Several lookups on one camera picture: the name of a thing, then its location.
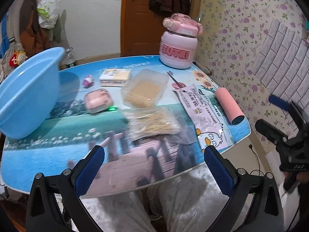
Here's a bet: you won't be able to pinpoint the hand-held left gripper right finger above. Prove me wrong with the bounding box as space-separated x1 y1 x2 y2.
204 145 284 232

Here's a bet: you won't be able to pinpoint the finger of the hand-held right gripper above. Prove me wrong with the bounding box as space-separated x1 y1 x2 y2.
268 95 309 136
255 119 290 150

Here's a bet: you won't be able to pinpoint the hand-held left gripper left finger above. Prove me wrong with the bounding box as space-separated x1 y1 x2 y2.
26 145 105 232

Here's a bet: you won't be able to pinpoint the pink cylindrical roller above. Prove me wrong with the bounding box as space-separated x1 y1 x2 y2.
215 87 245 126

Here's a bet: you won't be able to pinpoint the white and pink printed package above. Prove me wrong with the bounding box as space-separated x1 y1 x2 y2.
172 83 234 154

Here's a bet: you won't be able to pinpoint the pink case with clear lid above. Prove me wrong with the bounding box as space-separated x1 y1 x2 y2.
84 89 115 114

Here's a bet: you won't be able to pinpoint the bag of cotton swabs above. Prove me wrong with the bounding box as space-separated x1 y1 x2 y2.
123 106 181 142

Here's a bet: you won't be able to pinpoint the white and yellow tissue pack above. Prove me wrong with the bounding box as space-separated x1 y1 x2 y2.
99 69 132 87

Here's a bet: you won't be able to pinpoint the blue plastic basin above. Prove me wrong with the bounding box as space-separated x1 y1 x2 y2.
0 47 65 139

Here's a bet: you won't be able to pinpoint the scenic printed table cover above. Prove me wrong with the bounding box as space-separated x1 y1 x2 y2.
1 54 253 199

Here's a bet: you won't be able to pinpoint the person's white pants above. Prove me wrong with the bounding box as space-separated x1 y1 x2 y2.
80 167 285 232

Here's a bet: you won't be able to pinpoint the pink water bottle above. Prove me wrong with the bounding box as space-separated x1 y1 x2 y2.
159 13 203 69

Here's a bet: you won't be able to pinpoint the clear water bottle green label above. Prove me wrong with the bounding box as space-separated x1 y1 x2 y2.
65 48 77 69

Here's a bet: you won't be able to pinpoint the grey fabric bag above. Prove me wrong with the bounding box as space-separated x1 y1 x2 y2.
0 42 26 83

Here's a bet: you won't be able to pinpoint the red and yellow plush toy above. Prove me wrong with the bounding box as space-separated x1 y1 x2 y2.
9 50 26 66

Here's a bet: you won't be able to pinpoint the brown and orange coat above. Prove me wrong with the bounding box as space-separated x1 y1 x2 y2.
19 0 51 51

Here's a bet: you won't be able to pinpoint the brown wooden door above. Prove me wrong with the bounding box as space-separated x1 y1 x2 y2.
120 0 205 57

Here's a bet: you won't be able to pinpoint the white plastic bag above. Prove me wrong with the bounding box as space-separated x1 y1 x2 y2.
37 0 61 28

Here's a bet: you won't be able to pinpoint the black cable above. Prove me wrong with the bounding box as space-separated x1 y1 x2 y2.
249 144 261 176

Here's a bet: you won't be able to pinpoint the grey brick wall panel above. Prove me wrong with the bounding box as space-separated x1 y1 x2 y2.
251 18 309 116

